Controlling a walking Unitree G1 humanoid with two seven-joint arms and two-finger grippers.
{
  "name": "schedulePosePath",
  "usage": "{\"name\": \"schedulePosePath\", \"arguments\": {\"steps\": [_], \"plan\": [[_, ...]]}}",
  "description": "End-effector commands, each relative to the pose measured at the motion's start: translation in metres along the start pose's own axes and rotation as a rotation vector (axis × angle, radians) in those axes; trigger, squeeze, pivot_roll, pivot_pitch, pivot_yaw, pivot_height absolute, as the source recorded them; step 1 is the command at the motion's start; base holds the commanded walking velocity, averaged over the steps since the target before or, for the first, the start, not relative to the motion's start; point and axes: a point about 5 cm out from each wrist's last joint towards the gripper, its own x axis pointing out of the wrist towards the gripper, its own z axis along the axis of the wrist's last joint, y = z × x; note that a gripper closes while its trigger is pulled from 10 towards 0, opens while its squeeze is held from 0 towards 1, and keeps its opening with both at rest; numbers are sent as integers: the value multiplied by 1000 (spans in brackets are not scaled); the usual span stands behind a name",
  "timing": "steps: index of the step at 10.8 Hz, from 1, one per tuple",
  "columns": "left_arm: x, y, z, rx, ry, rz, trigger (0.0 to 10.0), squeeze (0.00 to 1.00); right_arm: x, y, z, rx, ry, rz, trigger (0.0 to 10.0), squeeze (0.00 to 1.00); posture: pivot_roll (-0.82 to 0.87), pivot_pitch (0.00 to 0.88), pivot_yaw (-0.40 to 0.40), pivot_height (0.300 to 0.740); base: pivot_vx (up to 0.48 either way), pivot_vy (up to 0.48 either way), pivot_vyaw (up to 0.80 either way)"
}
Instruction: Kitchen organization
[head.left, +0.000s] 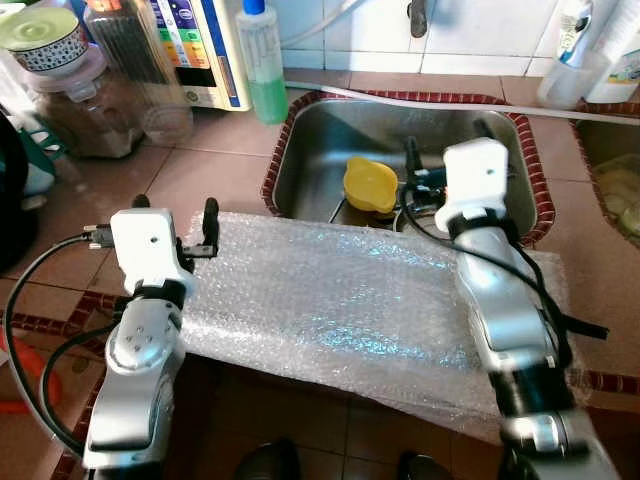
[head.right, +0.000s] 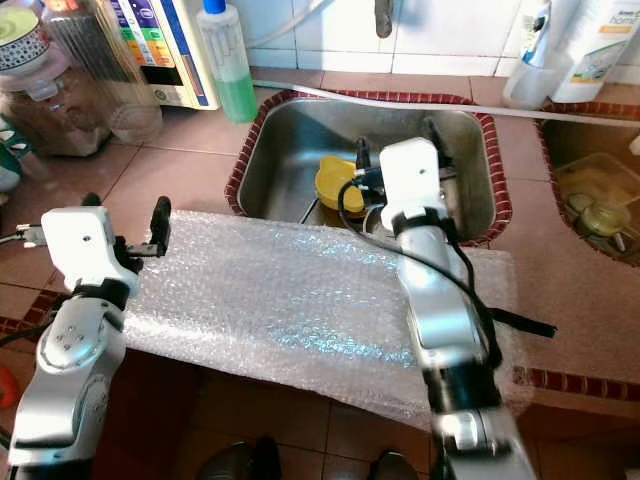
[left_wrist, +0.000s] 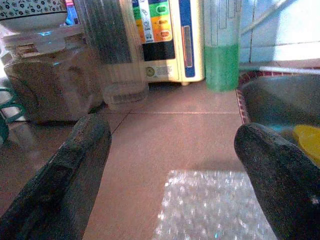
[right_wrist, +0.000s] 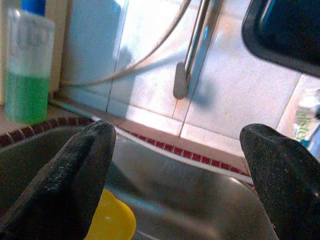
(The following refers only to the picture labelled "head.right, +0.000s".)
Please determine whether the yellow plastic cup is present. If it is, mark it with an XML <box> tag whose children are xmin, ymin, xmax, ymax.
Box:
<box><xmin>313</xmin><ymin>155</ymin><xmax>366</xmax><ymax>216</ymax></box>

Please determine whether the black robot foot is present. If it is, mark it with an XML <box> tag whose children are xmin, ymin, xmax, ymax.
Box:
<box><xmin>370</xmin><ymin>450</ymin><xmax>421</xmax><ymax>480</ymax></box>
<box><xmin>195</xmin><ymin>438</ymin><xmax>281</xmax><ymax>480</ymax></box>

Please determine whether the clear plastic container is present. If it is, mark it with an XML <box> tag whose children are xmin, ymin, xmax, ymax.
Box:
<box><xmin>555</xmin><ymin>150</ymin><xmax>640</xmax><ymax>256</ymax></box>

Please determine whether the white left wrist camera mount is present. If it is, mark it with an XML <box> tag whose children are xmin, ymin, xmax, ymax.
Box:
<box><xmin>40</xmin><ymin>207</ymin><xmax>139</xmax><ymax>296</ymax></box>

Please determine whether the white lotion bottle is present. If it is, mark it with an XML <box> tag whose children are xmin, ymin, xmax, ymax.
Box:
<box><xmin>550</xmin><ymin>0</ymin><xmax>640</xmax><ymax>104</ymax></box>

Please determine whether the black left robot foot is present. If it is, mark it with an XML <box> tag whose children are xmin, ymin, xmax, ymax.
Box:
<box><xmin>195</xmin><ymin>438</ymin><xmax>281</xmax><ymax>480</ymax></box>

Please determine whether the green dish soap bottle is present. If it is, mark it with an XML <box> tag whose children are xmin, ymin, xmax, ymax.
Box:
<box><xmin>198</xmin><ymin>0</ymin><xmax>258</xmax><ymax>124</ymax></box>

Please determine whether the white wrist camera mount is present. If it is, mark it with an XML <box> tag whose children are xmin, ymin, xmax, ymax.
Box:
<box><xmin>40</xmin><ymin>207</ymin><xmax>139</xmax><ymax>296</ymax></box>
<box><xmin>378</xmin><ymin>137</ymin><xmax>451</xmax><ymax>236</ymax></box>

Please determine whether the clear bubble wrap sheet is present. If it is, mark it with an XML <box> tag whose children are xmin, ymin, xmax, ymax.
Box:
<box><xmin>125</xmin><ymin>210</ymin><xmax>531</xmax><ymax>426</ymax></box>

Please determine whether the steel kitchen sink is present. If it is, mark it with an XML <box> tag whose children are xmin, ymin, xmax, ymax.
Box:
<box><xmin>232</xmin><ymin>97</ymin><xmax>499</xmax><ymax>241</ymax></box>

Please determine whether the white water purifier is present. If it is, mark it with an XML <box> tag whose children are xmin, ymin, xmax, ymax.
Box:
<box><xmin>110</xmin><ymin>0</ymin><xmax>219</xmax><ymax>109</ymax></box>

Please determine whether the white wall pipe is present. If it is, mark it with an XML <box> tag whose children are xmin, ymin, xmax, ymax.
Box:
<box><xmin>253</xmin><ymin>80</ymin><xmax>640</xmax><ymax>126</ymax></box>

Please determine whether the teal rabbit print mug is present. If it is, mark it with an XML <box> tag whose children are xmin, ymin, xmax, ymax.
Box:
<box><xmin>0</xmin><ymin>125</ymin><xmax>33</xmax><ymax>193</ymax></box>

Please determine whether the clear jar orange lid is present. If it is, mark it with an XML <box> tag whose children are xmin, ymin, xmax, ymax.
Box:
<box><xmin>50</xmin><ymin>0</ymin><xmax>164</xmax><ymax>146</ymax></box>

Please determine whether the black right robot foot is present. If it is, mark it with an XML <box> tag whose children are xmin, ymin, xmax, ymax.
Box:
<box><xmin>370</xmin><ymin>450</ymin><xmax>421</xmax><ymax>480</ymax></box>

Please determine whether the clear toothbrush cup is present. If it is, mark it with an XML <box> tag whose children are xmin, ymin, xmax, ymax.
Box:
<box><xmin>503</xmin><ymin>0</ymin><xmax>571</xmax><ymax>111</ymax></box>

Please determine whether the black strap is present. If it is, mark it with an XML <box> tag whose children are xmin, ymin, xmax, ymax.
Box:
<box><xmin>490</xmin><ymin>308</ymin><xmax>558</xmax><ymax>339</ymax></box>

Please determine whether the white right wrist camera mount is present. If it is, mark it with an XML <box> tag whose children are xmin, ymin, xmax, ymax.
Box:
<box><xmin>378</xmin><ymin>137</ymin><xmax>451</xmax><ymax>236</ymax></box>

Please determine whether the brown jar pink lid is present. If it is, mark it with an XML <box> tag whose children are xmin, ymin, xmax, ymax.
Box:
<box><xmin>0</xmin><ymin>45</ymin><xmax>106</xmax><ymax>156</ymax></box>

